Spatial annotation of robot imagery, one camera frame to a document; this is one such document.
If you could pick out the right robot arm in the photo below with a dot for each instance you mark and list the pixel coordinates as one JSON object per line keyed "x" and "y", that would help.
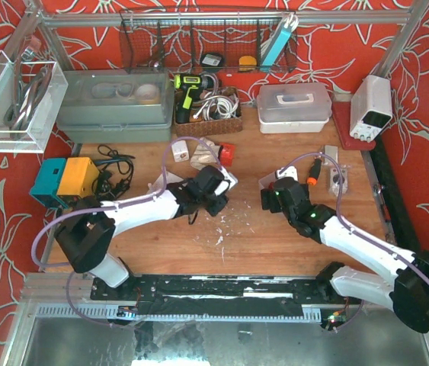
{"x": 397, "y": 279}

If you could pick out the wicker basket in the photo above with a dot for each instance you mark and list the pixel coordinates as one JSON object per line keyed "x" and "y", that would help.
{"x": 202, "y": 127}

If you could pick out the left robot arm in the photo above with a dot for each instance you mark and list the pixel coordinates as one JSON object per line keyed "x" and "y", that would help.
{"x": 85, "y": 239}

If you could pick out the black wire shelf basket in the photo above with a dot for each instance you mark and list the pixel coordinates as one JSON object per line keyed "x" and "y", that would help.
{"x": 174, "y": 39}

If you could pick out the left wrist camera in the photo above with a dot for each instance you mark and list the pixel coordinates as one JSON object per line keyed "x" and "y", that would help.
{"x": 228, "y": 182}

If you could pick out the blue white book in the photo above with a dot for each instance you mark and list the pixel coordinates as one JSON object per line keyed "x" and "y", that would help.
{"x": 273, "y": 47}

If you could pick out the orange handled screwdriver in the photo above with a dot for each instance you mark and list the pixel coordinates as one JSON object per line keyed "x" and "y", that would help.
{"x": 314, "y": 172}

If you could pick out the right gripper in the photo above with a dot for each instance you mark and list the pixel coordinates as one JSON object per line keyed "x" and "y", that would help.
{"x": 271, "y": 199}

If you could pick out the green cordless drill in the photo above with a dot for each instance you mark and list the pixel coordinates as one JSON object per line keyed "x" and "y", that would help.
{"x": 191, "y": 87}

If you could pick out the clear acrylic wall bin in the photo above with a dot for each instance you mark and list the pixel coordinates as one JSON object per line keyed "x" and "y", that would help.
{"x": 31, "y": 94}

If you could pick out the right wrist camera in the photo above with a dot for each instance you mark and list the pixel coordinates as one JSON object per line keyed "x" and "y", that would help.
{"x": 288, "y": 172}

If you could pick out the clear plastic spring bin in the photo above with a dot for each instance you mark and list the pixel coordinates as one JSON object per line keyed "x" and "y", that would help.
{"x": 267, "y": 181}

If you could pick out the white peg board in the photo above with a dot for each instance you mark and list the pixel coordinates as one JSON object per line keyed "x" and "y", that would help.
{"x": 159, "y": 182}

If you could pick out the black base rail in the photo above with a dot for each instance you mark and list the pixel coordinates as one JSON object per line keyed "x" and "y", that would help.
{"x": 216, "y": 295}

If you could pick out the packaged dial gauge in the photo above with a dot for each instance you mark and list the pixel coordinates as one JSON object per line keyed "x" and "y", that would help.
{"x": 338, "y": 179}

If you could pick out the white lidded storage box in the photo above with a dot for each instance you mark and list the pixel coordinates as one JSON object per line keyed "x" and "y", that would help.
{"x": 293, "y": 108}

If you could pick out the white power adapter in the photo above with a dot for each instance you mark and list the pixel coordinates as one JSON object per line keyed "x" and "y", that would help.
{"x": 180, "y": 151}

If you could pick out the yellow box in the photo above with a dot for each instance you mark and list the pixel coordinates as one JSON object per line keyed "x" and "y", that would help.
{"x": 77, "y": 180}

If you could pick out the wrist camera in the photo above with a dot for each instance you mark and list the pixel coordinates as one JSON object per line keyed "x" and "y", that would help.
{"x": 288, "y": 172}
{"x": 228, "y": 182}

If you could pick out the teal box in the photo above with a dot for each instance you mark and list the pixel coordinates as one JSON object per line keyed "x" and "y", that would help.
{"x": 46, "y": 184}

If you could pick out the red plastic block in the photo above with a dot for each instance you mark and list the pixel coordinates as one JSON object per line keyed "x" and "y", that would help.
{"x": 226, "y": 154}

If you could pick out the beige work glove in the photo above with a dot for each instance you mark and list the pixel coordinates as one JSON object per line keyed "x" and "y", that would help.
{"x": 206, "y": 153}

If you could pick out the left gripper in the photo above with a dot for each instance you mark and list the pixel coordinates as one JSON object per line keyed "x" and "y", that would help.
{"x": 217, "y": 203}

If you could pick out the small metal plate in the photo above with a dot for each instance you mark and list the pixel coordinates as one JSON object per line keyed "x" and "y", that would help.
{"x": 330, "y": 155}

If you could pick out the yellow tape measure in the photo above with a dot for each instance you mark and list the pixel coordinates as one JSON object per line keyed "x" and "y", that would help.
{"x": 247, "y": 63}

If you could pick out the white power supply unit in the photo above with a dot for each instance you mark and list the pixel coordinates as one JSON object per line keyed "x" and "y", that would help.
{"x": 371, "y": 108}

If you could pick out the grey plastic toolbox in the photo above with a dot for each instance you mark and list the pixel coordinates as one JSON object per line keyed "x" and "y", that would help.
{"x": 113, "y": 106}

